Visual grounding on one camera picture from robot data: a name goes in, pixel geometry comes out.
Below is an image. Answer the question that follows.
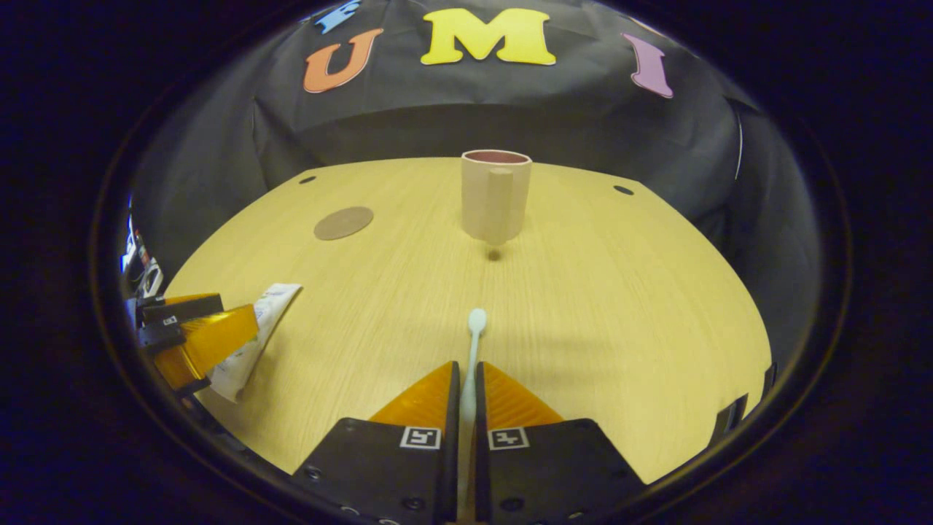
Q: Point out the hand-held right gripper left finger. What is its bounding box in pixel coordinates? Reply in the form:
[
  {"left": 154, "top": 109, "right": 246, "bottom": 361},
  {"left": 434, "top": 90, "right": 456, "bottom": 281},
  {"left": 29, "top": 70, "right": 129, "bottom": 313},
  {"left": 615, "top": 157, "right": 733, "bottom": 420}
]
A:
[{"left": 292, "top": 360, "right": 461, "bottom": 525}]

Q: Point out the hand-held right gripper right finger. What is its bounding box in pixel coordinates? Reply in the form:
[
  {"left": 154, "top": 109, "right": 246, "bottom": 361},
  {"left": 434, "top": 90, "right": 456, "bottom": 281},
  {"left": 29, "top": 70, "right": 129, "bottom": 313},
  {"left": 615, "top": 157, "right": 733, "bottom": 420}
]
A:
[{"left": 475, "top": 360, "right": 648, "bottom": 525}]

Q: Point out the white toothpaste tube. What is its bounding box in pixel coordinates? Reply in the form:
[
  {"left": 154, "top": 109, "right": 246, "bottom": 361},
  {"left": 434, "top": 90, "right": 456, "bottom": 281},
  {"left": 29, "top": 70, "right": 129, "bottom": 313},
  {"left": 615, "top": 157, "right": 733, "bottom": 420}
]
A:
[{"left": 208, "top": 283, "right": 302, "bottom": 403}]

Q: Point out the pale green toothbrush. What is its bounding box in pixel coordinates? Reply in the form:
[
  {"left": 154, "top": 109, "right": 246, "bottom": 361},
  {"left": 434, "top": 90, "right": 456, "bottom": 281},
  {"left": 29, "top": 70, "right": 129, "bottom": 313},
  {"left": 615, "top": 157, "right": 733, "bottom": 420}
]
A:
[{"left": 456, "top": 307, "right": 488, "bottom": 518}]

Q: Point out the round brown coaster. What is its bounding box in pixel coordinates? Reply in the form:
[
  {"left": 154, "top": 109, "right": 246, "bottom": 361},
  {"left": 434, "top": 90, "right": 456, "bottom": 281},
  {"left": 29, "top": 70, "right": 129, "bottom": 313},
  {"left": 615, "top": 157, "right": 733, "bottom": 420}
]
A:
[{"left": 313, "top": 206, "right": 375, "bottom": 241}]

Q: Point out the beige cup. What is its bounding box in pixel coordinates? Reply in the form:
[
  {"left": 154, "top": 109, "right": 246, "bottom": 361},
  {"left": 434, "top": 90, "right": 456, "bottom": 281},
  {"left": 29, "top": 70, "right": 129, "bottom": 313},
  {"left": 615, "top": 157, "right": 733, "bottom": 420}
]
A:
[{"left": 461, "top": 149, "right": 533, "bottom": 246}]

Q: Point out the wooden desktop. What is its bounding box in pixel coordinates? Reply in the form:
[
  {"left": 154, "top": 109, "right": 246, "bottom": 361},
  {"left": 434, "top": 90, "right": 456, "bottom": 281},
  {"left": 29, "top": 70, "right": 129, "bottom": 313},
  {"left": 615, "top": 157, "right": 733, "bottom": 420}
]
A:
[{"left": 164, "top": 156, "right": 773, "bottom": 488}]

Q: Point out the black backdrop cloth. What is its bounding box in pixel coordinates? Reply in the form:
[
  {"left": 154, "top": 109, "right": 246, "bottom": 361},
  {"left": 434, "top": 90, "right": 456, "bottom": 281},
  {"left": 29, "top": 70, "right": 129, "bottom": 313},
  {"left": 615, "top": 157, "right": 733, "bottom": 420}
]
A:
[{"left": 128, "top": 0, "right": 824, "bottom": 365}]

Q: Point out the black desk edge bracket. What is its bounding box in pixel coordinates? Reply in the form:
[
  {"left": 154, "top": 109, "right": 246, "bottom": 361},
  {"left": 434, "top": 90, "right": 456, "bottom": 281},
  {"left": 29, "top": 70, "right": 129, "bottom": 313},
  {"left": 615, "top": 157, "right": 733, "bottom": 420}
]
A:
[{"left": 711, "top": 392, "right": 750, "bottom": 443}]

